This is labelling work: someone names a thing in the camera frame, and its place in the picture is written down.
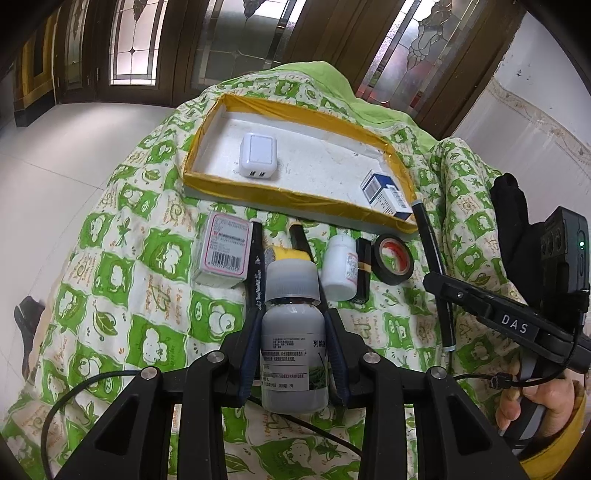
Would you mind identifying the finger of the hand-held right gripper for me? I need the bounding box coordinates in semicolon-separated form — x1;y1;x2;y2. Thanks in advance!
424;271;578;370

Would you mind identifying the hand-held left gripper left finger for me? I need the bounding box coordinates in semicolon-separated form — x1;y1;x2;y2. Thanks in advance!
55;305;265;480

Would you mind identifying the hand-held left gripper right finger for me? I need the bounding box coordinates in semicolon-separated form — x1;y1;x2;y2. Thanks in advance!
321;305;527;480

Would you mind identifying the grey-capped plastic bottle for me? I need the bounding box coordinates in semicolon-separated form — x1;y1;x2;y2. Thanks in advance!
260;259;331;415

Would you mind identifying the black tube with yellow band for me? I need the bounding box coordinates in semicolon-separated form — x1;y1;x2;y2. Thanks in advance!
353;237;373;304

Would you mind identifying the long black pen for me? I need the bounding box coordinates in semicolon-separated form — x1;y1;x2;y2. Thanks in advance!
411;199;458;354

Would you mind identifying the black marker pen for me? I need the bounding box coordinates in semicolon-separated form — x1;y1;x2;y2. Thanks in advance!
249;220;267;310

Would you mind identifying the small white pill bottle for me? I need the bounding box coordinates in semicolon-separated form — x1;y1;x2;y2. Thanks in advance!
321;234;358;301

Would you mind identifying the black tape roll red core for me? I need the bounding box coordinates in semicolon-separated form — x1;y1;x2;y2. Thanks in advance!
373;234;415;283

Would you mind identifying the yellow tape roll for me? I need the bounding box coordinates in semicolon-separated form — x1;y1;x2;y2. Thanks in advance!
264;246;315;268

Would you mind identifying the pink and white medicine box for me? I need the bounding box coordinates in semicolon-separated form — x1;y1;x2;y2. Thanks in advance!
191;212;250;289

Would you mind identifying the yellow-taped foam tray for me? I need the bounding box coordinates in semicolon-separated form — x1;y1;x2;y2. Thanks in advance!
183;92;419;238

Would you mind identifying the white USB charger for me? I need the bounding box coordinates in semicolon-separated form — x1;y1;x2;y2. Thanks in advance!
239;133;279;180

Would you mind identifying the person's right hand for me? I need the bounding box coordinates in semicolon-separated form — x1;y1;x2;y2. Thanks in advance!
496;379;578;440

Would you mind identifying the black cloth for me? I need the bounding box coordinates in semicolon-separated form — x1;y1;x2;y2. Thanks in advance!
490;173;552;305

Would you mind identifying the black pen with yellow bands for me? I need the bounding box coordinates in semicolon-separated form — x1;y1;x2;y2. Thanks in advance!
288;223;319;266

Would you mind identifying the green and white printed blanket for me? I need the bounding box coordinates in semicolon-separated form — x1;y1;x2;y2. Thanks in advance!
0;62;591;480

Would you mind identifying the blue and white medicine box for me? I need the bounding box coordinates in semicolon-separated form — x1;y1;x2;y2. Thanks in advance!
360;170;414;221

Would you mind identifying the black shoe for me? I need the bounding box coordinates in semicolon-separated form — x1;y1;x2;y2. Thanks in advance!
14;295;47;384

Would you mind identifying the wooden glass-panel door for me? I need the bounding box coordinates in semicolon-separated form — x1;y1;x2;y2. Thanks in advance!
95;0;188;95
355;0;525;137
185;0;328;88

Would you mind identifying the wooden cabinet with yellow trim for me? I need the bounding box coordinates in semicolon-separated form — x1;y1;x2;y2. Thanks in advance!
13;11;63;127

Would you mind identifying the thin black cable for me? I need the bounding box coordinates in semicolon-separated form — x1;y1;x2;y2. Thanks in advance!
452;373;525;389

